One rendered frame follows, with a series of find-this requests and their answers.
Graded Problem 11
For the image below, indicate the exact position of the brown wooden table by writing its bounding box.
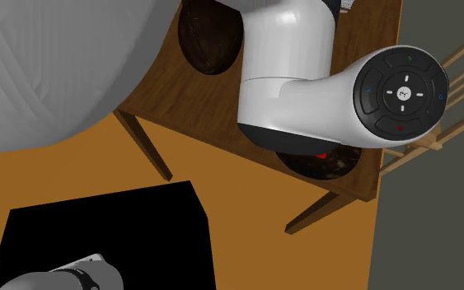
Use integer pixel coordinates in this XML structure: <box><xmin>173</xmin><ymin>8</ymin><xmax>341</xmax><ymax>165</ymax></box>
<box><xmin>112</xmin><ymin>0</ymin><xmax>404</xmax><ymax>236</ymax></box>

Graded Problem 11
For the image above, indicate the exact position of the dark round speckled bowl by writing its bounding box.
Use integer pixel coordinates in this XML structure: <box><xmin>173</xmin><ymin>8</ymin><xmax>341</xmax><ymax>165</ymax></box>
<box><xmin>274</xmin><ymin>144</ymin><xmax>363</xmax><ymax>181</ymax></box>

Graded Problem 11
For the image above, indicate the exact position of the dark brown oval ball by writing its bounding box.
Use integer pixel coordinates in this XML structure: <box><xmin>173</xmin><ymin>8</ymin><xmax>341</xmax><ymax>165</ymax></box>
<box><xmin>177</xmin><ymin>0</ymin><xmax>245</xmax><ymax>76</ymax></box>

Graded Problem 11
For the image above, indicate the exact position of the black robot stand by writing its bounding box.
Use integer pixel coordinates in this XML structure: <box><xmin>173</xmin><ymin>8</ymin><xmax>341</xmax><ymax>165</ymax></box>
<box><xmin>0</xmin><ymin>180</ymin><xmax>218</xmax><ymax>290</ymax></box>

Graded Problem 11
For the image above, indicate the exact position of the light wooden slatted frame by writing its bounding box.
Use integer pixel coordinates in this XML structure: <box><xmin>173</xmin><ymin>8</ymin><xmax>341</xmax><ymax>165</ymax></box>
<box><xmin>377</xmin><ymin>25</ymin><xmax>464</xmax><ymax>178</ymax></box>

